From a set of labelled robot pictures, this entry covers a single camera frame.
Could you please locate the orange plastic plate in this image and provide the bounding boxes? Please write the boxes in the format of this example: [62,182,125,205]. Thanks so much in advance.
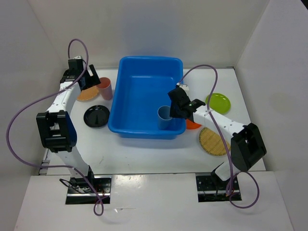
[186,119,202,130]

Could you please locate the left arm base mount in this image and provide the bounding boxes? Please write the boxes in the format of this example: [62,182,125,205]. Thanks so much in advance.
[59,175,112,205]

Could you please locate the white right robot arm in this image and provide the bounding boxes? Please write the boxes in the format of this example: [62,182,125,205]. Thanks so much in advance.
[168,87,267,189]

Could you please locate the yellow woven bamboo plate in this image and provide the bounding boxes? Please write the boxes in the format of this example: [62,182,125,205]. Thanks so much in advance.
[199,128,227,156]

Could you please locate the green plastic plate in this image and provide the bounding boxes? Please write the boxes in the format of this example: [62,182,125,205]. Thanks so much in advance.
[210,92,231,115]

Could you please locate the blue plastic bin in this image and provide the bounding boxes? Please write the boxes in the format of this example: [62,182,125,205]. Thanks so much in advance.
[108,56,186,140]

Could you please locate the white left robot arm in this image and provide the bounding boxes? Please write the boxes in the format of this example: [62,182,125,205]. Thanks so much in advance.
[36,56,99,193]

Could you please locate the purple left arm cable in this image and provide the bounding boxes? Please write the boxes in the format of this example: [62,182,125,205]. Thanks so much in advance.
[5,38,109,216]

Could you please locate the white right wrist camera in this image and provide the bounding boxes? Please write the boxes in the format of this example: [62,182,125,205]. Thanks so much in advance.
[176,83,189,91]

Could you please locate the pink plastic cup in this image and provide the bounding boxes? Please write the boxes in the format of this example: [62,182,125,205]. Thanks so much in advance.
[97,77,113,100]

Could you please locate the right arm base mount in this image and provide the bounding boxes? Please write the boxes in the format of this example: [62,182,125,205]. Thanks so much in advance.
[195,175,229,203]

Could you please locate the orange woven bamboo plate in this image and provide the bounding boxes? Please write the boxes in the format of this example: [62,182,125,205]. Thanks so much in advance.
[77,86,99,101]

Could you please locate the black plastic plate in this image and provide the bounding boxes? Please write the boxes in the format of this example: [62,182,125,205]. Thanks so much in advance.
[83,105,110,128]

